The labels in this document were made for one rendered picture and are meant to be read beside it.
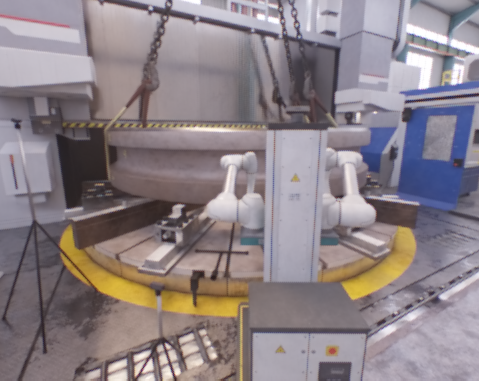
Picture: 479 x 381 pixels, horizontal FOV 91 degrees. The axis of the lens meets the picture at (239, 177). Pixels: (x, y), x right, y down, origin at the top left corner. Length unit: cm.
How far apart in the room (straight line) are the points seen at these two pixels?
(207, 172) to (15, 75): 230
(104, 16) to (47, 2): 167
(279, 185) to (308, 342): 79
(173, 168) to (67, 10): 237
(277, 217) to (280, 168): 30
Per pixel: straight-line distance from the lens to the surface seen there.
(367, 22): 688
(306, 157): 144
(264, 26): 667
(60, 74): 360
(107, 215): 357
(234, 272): 264
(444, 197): 710
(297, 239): 157
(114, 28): 572
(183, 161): 310
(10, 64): 370
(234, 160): 205
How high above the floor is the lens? 174
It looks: 11 degrees down
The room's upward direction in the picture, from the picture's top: straight up
